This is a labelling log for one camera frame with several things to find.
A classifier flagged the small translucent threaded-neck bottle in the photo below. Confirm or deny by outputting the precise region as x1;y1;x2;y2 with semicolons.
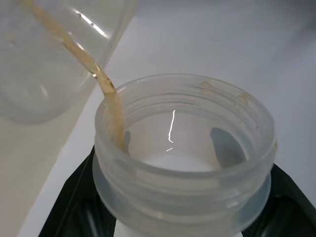
92;73;277;237

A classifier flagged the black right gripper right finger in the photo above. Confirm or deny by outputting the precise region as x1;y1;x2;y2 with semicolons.
240;163;316;237

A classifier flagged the tan liquid stream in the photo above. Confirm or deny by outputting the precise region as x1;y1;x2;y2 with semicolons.
22;0;128;152

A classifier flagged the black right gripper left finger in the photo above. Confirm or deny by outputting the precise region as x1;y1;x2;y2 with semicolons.
37;145;117;237

